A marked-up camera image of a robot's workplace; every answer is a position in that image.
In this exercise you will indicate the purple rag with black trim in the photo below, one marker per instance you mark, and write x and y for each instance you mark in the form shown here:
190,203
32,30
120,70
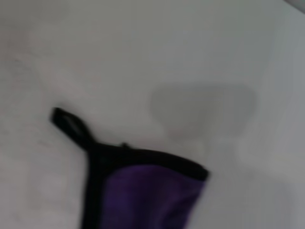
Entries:
147,190

